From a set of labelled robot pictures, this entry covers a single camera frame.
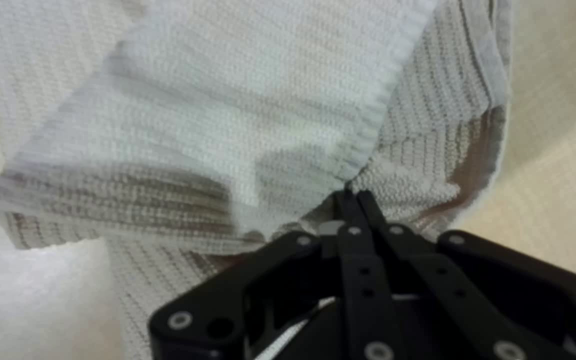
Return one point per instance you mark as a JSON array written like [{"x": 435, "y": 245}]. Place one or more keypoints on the white towel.
[{"x": 185, "y": 135}]

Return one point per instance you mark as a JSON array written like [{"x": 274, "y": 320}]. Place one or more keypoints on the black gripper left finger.
[{"x": 307, "y": 297}]

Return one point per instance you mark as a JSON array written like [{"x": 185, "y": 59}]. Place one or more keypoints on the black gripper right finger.
[{"x": 498, "y": 302}]

